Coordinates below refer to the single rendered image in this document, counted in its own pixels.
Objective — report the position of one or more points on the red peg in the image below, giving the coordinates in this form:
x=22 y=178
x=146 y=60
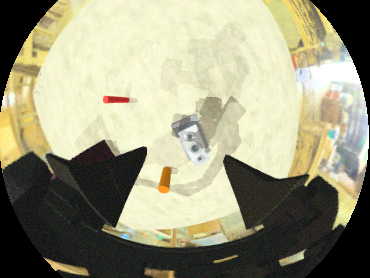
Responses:
x=115 y=99

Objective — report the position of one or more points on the orange cylinder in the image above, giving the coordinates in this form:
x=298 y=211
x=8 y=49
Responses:
x=163 y=187

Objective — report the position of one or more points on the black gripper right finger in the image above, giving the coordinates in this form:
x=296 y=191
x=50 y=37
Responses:
x=258 y=193

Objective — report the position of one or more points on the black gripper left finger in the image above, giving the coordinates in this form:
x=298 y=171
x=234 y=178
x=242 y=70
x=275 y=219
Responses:
x=105 y=185

